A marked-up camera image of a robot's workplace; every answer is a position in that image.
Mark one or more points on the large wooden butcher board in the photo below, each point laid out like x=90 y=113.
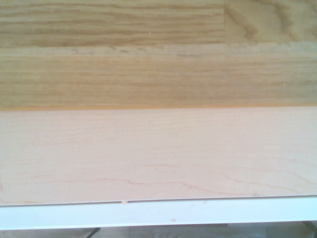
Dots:
x=158 y=62

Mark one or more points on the white drawer cabinet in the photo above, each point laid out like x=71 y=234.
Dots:
x=158 y=213

